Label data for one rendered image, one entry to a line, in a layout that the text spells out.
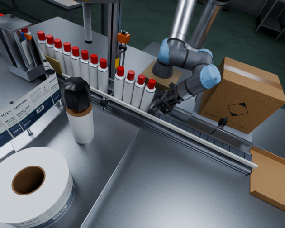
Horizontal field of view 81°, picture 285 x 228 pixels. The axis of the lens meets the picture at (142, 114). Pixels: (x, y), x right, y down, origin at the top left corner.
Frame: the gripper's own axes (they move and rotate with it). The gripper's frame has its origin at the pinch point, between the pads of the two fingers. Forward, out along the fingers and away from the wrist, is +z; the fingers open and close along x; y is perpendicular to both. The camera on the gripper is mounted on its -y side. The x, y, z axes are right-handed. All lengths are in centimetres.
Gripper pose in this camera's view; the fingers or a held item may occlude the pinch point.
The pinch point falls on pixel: (152, 106)
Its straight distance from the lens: 84.4
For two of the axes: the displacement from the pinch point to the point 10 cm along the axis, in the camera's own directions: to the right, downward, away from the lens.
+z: -6.0, 3.4, 7.2
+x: 6.9, 6.9, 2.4
